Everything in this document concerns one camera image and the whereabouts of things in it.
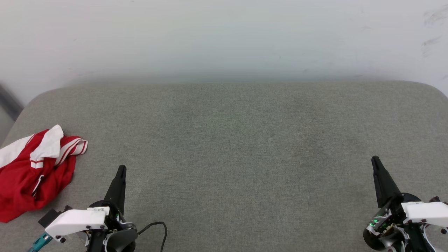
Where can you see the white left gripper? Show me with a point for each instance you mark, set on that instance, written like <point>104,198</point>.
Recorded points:
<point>77,220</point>

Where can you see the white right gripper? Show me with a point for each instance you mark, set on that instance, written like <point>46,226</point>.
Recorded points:
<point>427,211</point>

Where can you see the red and white jersey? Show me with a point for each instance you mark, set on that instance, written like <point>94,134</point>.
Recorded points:
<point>21,178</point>

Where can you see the grey fabric sofa cushion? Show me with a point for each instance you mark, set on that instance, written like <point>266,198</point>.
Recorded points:
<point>231,157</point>

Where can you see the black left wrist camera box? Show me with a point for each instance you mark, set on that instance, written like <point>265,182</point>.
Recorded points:
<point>50,217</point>

